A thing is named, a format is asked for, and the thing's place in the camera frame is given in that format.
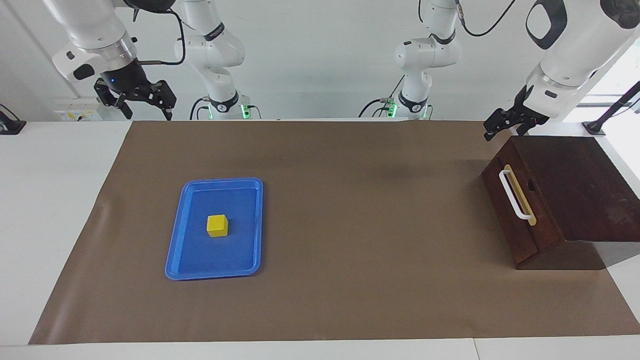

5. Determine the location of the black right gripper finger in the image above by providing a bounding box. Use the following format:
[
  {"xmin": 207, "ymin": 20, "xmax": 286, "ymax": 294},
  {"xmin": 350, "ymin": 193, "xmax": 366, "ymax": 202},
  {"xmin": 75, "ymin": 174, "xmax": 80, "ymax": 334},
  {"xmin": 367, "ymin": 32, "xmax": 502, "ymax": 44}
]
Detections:
[
  {"xmin": 94, "ymin": 80, "xmax": 134, "ymax": 121},
  {"xmin": 149, "ymin": 80, "xmax": 177, "ymax": 121}
]

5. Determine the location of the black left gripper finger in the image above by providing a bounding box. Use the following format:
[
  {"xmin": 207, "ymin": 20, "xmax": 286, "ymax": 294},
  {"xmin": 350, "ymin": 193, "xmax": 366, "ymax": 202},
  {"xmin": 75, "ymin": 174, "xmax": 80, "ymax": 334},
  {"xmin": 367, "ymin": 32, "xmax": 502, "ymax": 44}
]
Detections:
[
  {"xmin": 515, "ymin": 114, "xmax": 550, "ymax": 137},
  {"xmin": 483, "ymin": 106, "xmax": 518, "ymax": 141}
]

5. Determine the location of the white handle with beige plate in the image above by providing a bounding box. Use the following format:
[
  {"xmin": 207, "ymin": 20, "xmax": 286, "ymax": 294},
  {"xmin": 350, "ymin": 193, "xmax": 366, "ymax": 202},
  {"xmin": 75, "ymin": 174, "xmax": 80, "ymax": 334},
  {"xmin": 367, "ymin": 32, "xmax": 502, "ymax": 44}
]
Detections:
[{"xmin": 498, "ymin": 164, "xmax": 538, "ymax": 227}]

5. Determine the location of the dark wooden drawer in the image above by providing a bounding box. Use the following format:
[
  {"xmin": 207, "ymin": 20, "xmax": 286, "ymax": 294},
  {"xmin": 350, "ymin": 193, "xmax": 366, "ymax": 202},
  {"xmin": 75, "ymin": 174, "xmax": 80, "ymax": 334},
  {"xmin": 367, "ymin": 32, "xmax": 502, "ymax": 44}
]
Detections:
[{"xmin": 481, "ymin": 136, "xmax": 567, "ymax": 271}]

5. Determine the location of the yellow cube block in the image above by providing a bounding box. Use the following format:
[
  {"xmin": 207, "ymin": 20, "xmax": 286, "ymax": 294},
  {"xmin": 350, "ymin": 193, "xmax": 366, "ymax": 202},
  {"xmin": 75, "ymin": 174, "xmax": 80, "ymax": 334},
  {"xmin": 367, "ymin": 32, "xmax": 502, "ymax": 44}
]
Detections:
[{"xmin": 207, "ymin": 214, "xmax": 229, "ymax": 238}]

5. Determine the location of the dark brown wooden cabinet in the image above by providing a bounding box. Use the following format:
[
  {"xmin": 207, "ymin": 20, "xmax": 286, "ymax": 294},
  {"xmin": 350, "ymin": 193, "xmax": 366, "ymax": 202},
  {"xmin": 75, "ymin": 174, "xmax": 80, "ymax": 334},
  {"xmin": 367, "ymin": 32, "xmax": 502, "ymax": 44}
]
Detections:
[{"xmin": 510, "ymin": 135, "xmax": 640, "ymax": 271}]

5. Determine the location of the blue plastic tray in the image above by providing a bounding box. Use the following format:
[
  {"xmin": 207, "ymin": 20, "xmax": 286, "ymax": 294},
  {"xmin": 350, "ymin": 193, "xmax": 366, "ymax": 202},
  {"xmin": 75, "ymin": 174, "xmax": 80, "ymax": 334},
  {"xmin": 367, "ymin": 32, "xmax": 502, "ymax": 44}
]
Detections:
[{"xmin": 165, "ymin": 177, "xmax": 264, "ymax": 281}]

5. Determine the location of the brown table mat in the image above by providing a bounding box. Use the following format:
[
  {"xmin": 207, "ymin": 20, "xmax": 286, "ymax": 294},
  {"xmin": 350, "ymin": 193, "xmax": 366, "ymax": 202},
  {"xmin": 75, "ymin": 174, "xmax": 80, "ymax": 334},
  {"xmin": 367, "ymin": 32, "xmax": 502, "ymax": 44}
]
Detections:
[{"xmin": 28, "ymin": 120, "xmax": 640, "ymax": 346}]

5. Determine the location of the black right arm base cable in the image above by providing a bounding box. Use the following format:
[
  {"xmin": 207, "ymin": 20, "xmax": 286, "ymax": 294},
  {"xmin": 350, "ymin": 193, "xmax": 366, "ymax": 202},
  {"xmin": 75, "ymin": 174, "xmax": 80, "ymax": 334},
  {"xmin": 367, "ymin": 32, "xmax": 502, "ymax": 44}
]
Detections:
[{"xmin": 189, "ymin": 96, "xmax": 213, "ymax": 121}]

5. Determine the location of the black arm base cable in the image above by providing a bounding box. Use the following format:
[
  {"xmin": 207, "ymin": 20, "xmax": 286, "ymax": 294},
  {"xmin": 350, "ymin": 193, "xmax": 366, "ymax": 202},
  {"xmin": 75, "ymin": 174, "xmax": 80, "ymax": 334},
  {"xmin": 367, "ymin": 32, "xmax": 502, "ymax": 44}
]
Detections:
[
  {"xmin": 189, "ymin": 96, "xmax": 213, "ymax": 121},
  {"xmin": 358, "ymin": 75, "xmax": 407, "ymax": 119}
]

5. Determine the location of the white wall power socket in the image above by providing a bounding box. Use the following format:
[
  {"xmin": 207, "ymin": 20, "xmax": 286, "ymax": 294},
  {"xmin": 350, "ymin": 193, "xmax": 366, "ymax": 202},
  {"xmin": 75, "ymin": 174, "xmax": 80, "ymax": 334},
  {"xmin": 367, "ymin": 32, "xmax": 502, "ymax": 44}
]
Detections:
[{"xmin": 55, "ymin": 109, "xmax": 103, "ymax": 122}]

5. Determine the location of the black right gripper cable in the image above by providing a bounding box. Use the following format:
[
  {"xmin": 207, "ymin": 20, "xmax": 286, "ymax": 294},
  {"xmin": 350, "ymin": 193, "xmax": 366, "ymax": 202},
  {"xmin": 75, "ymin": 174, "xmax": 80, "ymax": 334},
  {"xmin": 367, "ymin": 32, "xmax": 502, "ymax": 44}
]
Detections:
[{"xmin": 131, "ymin": 7, "xmax": 187, "ymax": 67}]

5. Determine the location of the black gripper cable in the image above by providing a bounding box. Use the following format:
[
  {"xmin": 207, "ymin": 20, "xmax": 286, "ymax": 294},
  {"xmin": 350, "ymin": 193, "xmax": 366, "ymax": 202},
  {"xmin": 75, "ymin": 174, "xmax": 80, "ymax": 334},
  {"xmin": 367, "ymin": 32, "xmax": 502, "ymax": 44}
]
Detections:
[
  {"xmin": 131, "ymin": 7, "xmax": 187, "ymax": 67},
  {"xmin": 454, "ymin": 0, "xmax": 518, "ymax": 38}
]

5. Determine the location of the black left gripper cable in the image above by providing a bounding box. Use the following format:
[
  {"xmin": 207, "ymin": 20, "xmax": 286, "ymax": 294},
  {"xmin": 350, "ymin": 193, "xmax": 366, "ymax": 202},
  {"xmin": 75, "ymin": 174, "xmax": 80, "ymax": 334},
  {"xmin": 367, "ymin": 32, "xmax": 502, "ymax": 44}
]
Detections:
[{"xmin": 454, "ymin": 0, "xmax": 518, "ymax": 38}]

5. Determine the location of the black clamp mount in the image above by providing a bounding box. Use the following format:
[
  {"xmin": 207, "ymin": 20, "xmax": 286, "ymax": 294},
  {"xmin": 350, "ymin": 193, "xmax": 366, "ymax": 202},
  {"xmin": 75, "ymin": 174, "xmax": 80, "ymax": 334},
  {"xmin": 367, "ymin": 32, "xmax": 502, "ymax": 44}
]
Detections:
[{"xmin": 0, "ymin": 103, "xmax": 27, "ymax": 135}]

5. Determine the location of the black left arm base cable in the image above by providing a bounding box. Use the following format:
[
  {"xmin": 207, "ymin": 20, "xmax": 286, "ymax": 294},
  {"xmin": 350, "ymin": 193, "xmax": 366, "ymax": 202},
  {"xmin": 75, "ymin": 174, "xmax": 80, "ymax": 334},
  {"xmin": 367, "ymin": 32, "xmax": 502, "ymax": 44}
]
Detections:
[{"xmin": 358, "ymin": 75, "xmax": 407, "ymax": 119}]

